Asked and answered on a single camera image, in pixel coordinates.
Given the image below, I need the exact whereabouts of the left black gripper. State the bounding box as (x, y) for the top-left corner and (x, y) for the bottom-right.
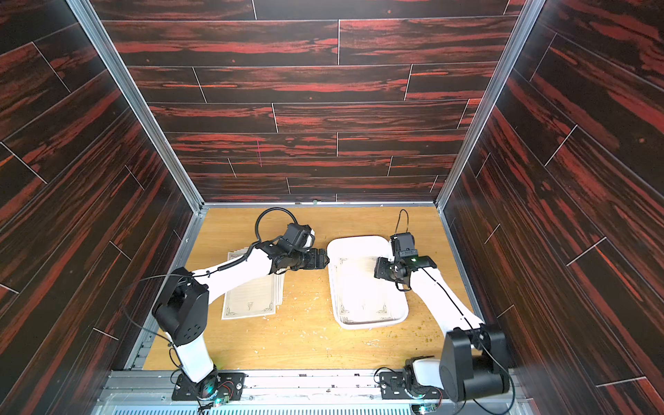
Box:
(289, 248), (332, 271)

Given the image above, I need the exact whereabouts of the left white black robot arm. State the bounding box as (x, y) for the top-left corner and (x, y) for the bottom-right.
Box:
(152, 242), (330, 401)

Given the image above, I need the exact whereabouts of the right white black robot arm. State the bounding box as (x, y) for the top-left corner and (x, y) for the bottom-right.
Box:
(375, 256), (512, 402)

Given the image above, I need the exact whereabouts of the white plastic storage tray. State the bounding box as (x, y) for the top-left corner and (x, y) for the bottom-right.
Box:
(327, 236), (409, 330)

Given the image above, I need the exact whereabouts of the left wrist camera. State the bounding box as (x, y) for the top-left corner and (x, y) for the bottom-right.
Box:
(280, 223), (316, 252)

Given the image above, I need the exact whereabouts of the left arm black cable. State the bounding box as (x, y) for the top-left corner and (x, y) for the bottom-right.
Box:
(253, 206), (299, 245)

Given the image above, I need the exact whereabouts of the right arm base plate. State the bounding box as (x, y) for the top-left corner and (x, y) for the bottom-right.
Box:
(373, 368), (448, 400)

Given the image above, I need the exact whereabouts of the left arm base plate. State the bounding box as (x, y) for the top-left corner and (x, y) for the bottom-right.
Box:
(171, 372), (247, 405)

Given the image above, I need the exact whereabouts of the front aluminium rail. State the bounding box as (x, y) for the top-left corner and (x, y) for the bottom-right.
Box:
(93, 369), (537, 414)

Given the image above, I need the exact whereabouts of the right aluminium frame post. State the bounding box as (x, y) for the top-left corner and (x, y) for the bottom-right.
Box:
(436, 0), (546, 217)

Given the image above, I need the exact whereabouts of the aluminium frame post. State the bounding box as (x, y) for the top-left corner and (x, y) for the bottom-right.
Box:
(66, 0), (204, 214)
(436, 0), (546, 217)

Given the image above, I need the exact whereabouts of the left aluminium frame post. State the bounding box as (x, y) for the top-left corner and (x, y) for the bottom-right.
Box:
(66, 0), (204, 214)

